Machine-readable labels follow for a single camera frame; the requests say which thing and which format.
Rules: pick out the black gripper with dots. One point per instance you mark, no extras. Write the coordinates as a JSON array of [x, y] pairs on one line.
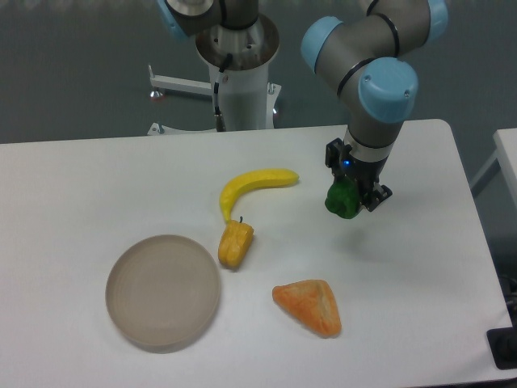
[[350, 161]]

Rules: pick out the green toy pepper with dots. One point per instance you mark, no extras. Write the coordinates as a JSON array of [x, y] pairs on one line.
[[343, 199]]

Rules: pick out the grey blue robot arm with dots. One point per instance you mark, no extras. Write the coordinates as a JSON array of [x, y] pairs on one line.
[[360, 62]]

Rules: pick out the yellow toy pepper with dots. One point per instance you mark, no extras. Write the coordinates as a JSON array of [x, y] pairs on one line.
[[235, 243]]

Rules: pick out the yellow toy banana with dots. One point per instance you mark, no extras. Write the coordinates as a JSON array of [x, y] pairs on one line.
[[251, 181]]

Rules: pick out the orange toy bread wedge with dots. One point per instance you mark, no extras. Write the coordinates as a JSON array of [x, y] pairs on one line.
[[312, 303]]

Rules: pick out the white side table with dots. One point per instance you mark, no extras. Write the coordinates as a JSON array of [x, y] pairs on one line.
[[503, 160]]

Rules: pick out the black clamp at table edge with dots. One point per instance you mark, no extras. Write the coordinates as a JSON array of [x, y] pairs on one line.
[[502, 342]]

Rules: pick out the beige round plate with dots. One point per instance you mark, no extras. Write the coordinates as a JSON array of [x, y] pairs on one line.
[[163, 292]]

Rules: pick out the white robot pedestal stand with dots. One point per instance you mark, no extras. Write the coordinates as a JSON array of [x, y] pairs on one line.
[[238, 62]]

